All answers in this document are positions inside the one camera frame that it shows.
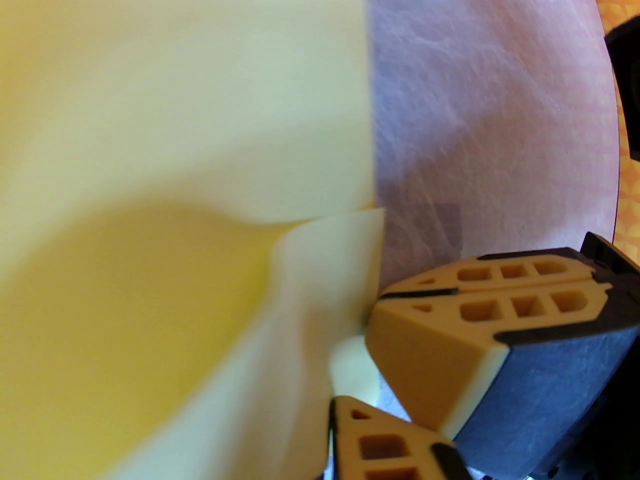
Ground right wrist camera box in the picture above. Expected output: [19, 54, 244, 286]
[604, 17, 640, 163]

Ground pale yellow paper sheet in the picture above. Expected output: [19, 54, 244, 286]
[0, 0, 387, 480]

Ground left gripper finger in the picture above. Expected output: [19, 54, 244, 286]
[327, 395, 473, 480]

